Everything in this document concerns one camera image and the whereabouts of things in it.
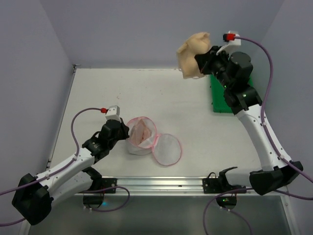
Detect pink bra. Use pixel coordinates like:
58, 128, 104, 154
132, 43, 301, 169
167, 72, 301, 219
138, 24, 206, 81
130, 119, 152, 145

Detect beige bra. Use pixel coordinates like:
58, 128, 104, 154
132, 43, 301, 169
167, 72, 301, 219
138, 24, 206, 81
176, 32, 212, 79

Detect white mesh laundry bag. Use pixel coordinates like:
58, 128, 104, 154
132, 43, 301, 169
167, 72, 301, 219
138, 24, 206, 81
126, 117, 182, 166

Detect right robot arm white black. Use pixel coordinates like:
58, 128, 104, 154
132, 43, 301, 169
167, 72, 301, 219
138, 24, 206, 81
195, 46, 303, 195

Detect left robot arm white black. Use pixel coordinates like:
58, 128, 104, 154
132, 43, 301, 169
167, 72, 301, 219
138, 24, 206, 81
12, 120, 129, 225

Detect green plastic tray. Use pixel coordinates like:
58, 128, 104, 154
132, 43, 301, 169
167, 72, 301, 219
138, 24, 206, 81
209, 75, 233, 114

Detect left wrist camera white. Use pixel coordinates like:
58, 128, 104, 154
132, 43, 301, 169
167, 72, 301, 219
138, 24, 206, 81
100, 105, 121, 122

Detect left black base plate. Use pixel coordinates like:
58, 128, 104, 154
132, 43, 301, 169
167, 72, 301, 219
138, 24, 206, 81
83, 177, 118, 195

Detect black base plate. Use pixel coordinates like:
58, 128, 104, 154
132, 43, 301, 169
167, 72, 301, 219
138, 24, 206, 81
83, 177, 118, 195
202, 177, 245, 194

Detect aluminium rail front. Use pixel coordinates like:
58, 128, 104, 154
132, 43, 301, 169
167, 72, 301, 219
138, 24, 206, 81
31, 173, 290, 198

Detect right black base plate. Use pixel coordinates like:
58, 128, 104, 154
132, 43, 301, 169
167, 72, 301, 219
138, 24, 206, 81
202, 177, 245, 194

